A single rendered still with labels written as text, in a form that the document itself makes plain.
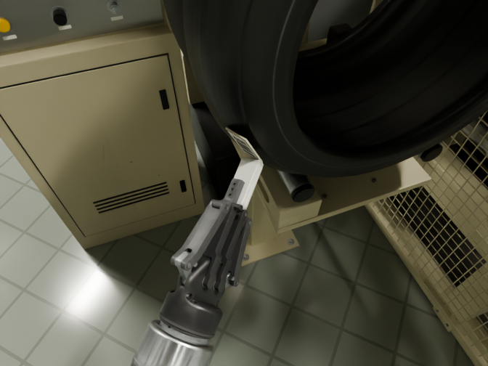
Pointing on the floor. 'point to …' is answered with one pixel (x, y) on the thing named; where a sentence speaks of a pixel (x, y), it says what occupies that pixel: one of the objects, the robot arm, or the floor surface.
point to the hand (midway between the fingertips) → (244, 183)
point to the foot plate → (269, 247)
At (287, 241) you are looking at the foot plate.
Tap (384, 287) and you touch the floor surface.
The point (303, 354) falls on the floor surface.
